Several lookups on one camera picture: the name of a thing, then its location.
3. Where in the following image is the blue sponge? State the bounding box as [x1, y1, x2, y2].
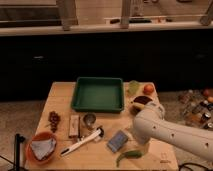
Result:
[107, 130, 128, 153]

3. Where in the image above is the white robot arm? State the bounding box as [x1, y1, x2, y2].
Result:
[132, 101, 213, 162]

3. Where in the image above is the green plastic tray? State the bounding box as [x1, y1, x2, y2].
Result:
[71, 77, 124, 113]

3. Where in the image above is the light green cup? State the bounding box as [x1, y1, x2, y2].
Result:
[128, 80, 140, 96]

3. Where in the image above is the small metal cup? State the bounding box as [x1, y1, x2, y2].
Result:
[83, 113, 96, 130]

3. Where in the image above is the yellow banana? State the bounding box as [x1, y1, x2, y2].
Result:
[132, 102, 145, 112]

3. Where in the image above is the dark brown bowl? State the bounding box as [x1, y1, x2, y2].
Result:
[131, 96, 151, 113]

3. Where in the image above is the orange fruit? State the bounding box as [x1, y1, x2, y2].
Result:
[143, 84, 154, 95]

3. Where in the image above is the wooden block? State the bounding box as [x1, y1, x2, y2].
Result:
[69, 115, 80, 138]

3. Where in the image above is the green chili pepper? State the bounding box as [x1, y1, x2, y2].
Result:
[116, 150, 142, 166]

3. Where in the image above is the orange bowl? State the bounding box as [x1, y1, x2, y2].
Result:
[25, 132, 57, 165]

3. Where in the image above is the grey cloth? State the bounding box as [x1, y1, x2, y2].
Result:
[30, 138, 56, 160]

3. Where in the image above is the spice bottles group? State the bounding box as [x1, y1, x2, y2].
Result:
[178, 89, 213, 131]

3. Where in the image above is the black stand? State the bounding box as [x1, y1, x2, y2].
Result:
[9, 134, 27, 171]

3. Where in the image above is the white handled brush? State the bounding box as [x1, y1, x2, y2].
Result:
[60, 127, 104, 157]

